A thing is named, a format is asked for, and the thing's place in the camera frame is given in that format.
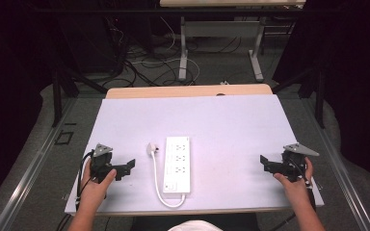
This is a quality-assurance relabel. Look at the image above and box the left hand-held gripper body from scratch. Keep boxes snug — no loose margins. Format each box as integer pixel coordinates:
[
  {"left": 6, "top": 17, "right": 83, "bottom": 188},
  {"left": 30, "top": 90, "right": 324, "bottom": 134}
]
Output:
[{"left": 89, "top": 142, "right": 116, "bottom": 185}]

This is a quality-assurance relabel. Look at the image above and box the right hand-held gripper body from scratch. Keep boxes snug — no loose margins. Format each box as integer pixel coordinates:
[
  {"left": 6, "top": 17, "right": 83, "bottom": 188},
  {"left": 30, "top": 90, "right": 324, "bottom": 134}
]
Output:
[{"left": 279, "top": 142, "right": 321, "bottom": 184}]

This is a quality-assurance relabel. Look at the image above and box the person's right hand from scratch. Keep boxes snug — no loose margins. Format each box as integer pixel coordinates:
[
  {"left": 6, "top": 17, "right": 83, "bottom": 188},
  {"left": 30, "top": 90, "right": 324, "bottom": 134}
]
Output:
[{"left": 273, "top": 156, "right": 314, "bottom": 207}]

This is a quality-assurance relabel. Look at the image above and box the person's left hand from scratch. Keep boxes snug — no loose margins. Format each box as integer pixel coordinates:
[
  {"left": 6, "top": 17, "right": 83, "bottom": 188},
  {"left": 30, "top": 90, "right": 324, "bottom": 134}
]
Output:
[{"left": 80, "top": 159, "right": 118, "bottom": 210}]

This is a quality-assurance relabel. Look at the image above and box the white power plug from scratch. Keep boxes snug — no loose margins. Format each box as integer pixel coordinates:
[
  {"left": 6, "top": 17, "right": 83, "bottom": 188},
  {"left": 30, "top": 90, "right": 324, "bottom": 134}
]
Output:
[{"left": 145, "top": 142, "right": 160, "bottom": 155}]

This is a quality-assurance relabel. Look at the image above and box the white power strip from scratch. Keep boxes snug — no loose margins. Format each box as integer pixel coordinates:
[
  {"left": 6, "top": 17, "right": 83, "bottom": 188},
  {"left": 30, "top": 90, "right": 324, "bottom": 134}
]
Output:
[{"left": 162, "top": 136, "right": 192, "bottom": 194}]

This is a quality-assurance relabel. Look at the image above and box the person's dark lap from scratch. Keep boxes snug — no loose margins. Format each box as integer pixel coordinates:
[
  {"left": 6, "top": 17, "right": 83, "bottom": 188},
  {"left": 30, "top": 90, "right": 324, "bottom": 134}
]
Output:
[{"left": 130, "top": 213, "right": 262, "bottom": 231}]

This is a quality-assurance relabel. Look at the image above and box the white table board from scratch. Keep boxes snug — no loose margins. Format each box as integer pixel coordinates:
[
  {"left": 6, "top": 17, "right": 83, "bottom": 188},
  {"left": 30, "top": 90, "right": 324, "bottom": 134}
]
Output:
[{"left": 64, "top": 93, "right": 325, "bottom": 217}]

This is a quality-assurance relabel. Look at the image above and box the black metal stand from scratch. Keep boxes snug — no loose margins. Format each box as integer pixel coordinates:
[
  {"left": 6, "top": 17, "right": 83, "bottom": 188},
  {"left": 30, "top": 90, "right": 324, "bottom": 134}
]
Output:
[
  {"left": 51, "top": 62, "right": 109, "bottom": 128},
  {"left": 270, "top": 61, "right": 326, "bottom": 130}
]

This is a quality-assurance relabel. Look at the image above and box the wooden table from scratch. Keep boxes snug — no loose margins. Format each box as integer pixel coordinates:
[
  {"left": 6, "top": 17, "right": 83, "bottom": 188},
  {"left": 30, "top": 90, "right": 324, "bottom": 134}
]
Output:
[{"left": 105, "top": 83, "right": 274, "bottom": 100}]

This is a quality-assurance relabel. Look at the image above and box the person's white clothing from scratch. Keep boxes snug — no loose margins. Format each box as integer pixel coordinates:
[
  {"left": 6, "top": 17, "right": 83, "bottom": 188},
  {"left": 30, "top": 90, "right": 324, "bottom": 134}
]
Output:
[{"left": 167, "top": 219, "right": 224, "bottom": 231}]

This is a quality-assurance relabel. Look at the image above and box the dark curtain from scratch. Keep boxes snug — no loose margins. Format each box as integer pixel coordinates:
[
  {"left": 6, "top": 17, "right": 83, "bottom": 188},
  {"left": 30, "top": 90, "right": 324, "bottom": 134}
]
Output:
[
  {"left": 0, "top": 0, "right": 78, "bottom": 215},
  {"left": 271, "top": 0, "right": 370, "bottom": 193}
]

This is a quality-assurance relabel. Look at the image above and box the white desk with metal legs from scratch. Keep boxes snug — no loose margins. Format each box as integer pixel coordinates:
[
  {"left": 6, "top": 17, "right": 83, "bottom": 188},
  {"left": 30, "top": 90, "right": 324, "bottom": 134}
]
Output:
[{"left": 159, "top": 0, "right": 306, "bottom": 83}]

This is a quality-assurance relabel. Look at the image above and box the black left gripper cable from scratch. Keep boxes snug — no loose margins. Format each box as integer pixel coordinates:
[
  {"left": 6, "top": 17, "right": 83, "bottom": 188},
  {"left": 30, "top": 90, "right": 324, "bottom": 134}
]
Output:
[{"left": 74, "top": 149, "right": 94, "bottom": 206}]

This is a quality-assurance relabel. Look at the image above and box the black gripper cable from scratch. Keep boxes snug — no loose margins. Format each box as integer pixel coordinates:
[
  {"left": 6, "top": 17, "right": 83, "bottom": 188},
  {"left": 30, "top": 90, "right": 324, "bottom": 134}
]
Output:
[
  {"left": 293, "top": 160, "right": 318, "bottom": 214},
  {"left": 74, "top": 149, "right": 94, "bottom": 206}
]

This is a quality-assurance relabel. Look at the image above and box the white power strip cable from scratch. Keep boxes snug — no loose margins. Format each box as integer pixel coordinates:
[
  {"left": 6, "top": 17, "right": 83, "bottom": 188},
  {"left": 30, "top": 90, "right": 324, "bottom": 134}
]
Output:
[{"left": 150, "top": 150, "right": 187, "bottom": 209}]

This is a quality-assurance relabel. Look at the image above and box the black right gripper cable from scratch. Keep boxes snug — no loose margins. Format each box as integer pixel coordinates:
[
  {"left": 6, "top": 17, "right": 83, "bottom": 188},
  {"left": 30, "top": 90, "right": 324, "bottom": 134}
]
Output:
[{"left": 293, "top": 160, "right": 318, "bottom": 214}]

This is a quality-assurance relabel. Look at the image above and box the aluminium floor rail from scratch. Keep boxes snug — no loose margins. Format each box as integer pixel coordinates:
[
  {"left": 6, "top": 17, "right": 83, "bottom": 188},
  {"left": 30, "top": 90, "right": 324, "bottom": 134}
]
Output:
[
  {"left": 0, "top": 95, "right": 78, "bottom": 231},
  {"left": 301, "top": 95, "right": 370, "bottom": 231}
]

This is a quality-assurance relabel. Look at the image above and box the bundle of black floor cables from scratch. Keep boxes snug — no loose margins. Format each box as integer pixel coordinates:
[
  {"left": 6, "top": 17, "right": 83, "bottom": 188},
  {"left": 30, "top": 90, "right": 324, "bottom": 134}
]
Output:
[{"left": 104, "top": 17, "right": 194, "bottom": 89}]

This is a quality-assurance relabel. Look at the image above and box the white floor cable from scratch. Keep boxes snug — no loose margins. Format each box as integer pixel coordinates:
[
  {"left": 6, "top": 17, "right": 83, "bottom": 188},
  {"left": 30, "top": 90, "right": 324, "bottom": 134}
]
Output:
[{"left": 130, "top": 15, "right": 201, "bottom": 86}]

